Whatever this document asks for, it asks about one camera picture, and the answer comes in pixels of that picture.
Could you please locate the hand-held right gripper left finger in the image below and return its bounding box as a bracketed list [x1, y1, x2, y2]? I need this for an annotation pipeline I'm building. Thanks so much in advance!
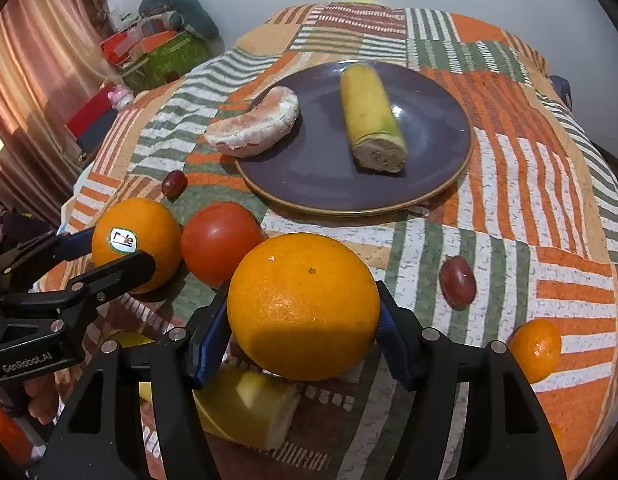
[39, 284, 231, 480]

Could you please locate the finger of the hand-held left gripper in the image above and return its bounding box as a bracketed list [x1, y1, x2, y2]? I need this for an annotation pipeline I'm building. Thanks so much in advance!
[0, 251, 157, 333]
[0, 228, 97, 286]

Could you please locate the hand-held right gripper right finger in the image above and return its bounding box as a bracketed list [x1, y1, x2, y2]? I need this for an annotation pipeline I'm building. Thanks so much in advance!
[376, 281, 570, 480]

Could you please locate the orange with sticker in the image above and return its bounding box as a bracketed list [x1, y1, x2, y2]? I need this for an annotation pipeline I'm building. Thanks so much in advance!
[91, 198, 183, 295]

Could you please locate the large plain orange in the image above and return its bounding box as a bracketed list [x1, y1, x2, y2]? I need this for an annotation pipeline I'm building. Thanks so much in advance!
[227, 232, 381, 382]

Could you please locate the purple plate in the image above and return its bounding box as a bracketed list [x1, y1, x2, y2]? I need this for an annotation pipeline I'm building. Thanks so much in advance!
[233, 61, 474, 217]

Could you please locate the person's left hand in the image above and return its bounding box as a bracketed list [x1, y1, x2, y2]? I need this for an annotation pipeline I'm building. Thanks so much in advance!
[25, 375, 66, 427]

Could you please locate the long banana piece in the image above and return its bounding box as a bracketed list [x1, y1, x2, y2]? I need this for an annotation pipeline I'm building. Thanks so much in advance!
[109, 331, 302, 451]

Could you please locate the orange cloth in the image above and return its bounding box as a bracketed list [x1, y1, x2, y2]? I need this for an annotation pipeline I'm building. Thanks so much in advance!
[0, 395, 34, 467]

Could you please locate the large red grape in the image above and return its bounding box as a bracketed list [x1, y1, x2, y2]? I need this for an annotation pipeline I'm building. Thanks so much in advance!
[439, 255, 477, 310]

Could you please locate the red tomato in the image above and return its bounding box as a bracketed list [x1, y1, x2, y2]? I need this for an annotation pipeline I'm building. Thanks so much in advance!
[180, 202, 268, 288]

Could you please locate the small red grape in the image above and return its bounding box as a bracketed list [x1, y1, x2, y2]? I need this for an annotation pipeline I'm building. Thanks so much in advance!
[161, 170, 188, 199]

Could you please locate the red flat box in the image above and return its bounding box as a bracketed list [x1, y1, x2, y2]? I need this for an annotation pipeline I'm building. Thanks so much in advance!
[64, 92, 121, 153]

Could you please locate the small mandarin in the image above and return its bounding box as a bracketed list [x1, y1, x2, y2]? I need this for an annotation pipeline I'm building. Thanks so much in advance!
[507, 318, 562, 384]

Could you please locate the small pink toy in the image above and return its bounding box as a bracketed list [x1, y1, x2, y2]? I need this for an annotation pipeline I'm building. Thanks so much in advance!
[110, 85, 135, 112]

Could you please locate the pink curtain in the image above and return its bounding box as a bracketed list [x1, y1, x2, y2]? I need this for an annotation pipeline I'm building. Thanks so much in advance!
[0, 0, 112, 226]

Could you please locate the striped patchwork blanket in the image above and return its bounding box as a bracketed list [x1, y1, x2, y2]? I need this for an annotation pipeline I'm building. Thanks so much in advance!
[32, 2, 618, 480]

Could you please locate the peeled pomelo segment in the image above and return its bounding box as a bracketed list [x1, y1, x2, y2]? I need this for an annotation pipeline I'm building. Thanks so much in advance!
[204, 86, 300, 158]

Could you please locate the green cardboard box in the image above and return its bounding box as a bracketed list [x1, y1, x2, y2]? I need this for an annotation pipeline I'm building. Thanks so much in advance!
[120, 30, 212, 93]

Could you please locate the red and orange box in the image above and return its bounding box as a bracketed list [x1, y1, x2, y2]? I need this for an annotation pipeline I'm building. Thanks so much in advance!
[100, 16, 182, 67]

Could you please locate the short banana piece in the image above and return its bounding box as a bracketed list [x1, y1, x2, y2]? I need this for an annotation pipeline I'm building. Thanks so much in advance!
[339, 63, 409, 175]

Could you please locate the grey-green neck pillow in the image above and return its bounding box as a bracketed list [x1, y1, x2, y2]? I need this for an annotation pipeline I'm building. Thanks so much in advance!
[138, 0, 221, 41]

